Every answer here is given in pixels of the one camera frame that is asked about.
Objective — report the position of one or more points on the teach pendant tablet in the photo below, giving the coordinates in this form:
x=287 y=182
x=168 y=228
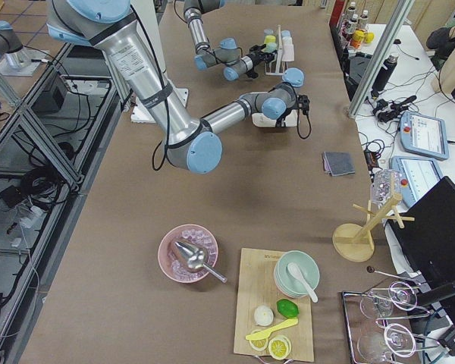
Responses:
x=418 y=176
x=424 y=135

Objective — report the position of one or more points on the metal ice scoop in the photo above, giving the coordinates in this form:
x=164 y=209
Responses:
x=193 y=257

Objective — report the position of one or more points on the green plastic cup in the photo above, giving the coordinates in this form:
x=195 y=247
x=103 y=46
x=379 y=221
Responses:
x=270 y=47

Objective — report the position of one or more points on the clear glass on stand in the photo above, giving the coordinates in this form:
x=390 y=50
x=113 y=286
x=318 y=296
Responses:
x=385 y=184

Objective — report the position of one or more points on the folded grey cloth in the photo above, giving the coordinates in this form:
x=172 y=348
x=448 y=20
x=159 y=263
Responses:
x=338 y=163

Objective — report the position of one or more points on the pink bowl with ice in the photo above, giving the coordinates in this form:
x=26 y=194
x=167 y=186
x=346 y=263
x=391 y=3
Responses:
x=170 y=264

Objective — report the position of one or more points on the black water bottle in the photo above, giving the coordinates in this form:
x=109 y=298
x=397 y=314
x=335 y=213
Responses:
x=384 y=74

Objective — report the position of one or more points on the lemon slice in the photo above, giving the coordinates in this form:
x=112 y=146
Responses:
x=259 y=345
x=279 y=347

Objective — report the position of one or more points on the white ceramic spoon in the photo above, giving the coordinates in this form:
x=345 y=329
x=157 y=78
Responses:
x=296 y=273

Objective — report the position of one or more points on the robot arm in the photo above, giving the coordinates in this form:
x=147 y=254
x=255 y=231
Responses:
x=189 y=143
x=228 y=52

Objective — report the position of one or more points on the black monitor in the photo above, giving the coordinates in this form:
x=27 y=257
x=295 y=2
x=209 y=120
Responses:
x=428 y=242

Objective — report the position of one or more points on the black wire glass rack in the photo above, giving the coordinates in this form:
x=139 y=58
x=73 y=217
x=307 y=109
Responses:
x=379 y=326

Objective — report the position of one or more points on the bamboo cutting board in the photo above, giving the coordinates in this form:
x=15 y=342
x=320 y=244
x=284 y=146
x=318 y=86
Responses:
x=256 y=287

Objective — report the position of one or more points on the stacked green bowls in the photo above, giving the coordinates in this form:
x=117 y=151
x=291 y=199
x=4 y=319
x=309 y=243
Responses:
x=288 y=285

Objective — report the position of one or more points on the green lime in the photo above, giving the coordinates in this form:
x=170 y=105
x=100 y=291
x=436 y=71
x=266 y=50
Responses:
x=287 y=308

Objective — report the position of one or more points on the white wire cup rack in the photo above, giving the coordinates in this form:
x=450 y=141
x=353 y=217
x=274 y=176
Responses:
x=277 y=67

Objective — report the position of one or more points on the yellow plastic cup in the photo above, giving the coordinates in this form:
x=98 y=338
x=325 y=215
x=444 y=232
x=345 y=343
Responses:
x=269 y=39

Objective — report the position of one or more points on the aluminium frame post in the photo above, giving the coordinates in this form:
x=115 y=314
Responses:
x=382 y=49

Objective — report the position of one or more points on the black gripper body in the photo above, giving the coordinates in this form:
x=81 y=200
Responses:
x=255 y=58

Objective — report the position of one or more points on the cream plastic cup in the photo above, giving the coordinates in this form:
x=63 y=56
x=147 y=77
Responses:
x=287 y=41

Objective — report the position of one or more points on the yellow plastic knife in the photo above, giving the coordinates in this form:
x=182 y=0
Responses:
x=264 y=334

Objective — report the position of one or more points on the wooden mug tree stand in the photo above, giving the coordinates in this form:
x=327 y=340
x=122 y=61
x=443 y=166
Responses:
x=354 y=242

